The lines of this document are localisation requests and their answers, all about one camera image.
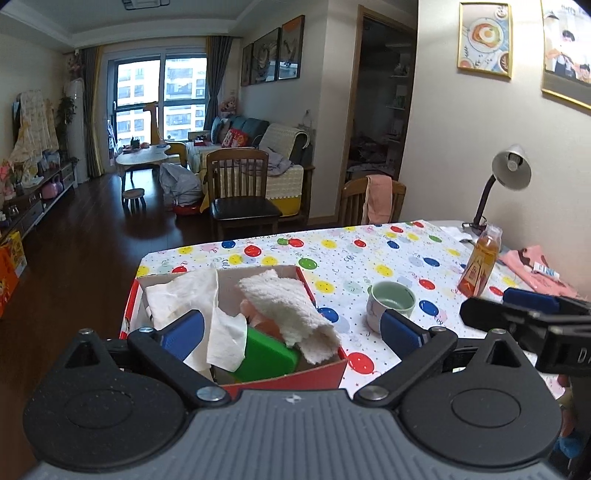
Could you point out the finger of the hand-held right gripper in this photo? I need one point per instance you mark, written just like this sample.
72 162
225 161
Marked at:
489 314
531 300

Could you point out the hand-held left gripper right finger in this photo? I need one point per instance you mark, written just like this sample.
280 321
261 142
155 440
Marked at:
400 334

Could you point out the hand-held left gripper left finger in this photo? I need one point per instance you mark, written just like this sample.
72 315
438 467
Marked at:
182 334

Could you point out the white tissue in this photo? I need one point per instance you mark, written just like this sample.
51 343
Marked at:
184 290

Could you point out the pink knitted cloth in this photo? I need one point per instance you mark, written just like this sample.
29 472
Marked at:
265 327

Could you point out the green plastic box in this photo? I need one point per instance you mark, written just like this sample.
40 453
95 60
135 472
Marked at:
268 355

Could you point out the red cardboard box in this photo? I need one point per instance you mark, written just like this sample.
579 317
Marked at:
318 376

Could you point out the white towel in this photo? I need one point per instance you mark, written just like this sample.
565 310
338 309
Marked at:
286 304

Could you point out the pale green mug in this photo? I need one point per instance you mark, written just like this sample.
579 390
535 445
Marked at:
378 314

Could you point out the white tube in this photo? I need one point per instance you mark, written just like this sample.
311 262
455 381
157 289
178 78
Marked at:
545 270

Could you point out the pink printed bag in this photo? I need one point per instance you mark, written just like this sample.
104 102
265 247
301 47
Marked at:
531 258

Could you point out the amber tea bottle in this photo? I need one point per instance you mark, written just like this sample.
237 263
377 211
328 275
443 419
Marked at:
480 263

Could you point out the balloon print tablecloth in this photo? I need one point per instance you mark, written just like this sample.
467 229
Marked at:
351 267

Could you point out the white paper slip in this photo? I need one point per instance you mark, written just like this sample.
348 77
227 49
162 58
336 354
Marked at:
457 233

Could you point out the red basin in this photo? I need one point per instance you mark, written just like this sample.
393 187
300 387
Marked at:
187 210

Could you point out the grey desk lamp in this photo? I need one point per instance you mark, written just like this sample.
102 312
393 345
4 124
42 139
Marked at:
510 168

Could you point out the pink towel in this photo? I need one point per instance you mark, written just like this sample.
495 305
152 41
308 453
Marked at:
377 198

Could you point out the wooden chair with dark seat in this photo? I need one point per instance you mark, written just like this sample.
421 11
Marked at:
244 210

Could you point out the small round stool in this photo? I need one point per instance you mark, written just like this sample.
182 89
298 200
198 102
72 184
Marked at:
133 194

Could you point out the grey cloth bundle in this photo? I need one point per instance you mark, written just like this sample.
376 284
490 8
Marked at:
180 182

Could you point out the cream and yellow sofa cover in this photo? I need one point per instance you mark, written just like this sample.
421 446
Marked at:
284 184

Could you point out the orange gift bag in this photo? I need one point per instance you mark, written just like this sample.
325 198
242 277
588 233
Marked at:
7 286

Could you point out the oval wooden coffee table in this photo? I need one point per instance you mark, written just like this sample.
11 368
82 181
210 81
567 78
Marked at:
141 157

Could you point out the small wooden chair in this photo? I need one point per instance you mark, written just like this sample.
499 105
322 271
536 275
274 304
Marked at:
176 150

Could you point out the yellow box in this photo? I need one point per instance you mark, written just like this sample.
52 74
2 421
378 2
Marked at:
14 251

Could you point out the dark tv cabinet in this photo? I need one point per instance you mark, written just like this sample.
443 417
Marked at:
32 207

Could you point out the grey clothing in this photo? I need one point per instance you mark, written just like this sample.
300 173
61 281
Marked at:
278 162

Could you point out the red cushion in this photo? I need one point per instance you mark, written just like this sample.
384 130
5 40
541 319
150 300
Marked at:
234 138

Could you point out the wooden giraffe toy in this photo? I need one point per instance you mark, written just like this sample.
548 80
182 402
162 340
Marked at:
152 120

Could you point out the dark green sofa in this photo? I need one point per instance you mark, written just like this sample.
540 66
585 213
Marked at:
251 127

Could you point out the cream throw blanket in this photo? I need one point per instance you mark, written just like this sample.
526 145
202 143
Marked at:
281 138

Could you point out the white standing air conditioner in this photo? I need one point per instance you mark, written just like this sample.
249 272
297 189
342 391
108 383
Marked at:
76 134

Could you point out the pink doll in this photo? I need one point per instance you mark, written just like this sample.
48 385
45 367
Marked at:
228 107

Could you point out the pink flowers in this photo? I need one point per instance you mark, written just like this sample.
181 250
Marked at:
5 175

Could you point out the grey curtain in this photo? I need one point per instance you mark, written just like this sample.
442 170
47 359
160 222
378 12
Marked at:
218 78
92 110

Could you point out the large window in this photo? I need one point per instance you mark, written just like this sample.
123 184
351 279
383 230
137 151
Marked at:
138 92

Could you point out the green potted plant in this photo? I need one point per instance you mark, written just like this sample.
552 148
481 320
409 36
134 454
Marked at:
65 113

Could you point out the gold framed family picture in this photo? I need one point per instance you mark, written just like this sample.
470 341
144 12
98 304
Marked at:
568 50

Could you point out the cream printed cover cloth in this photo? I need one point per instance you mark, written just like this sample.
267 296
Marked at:
34 129

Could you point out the gold framed egg toast picture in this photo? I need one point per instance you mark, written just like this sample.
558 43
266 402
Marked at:
485 39

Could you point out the small dark framed picture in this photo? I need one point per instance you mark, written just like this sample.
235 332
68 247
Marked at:
246 64

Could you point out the ceiling air vent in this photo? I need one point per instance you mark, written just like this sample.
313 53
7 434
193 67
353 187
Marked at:
145 3

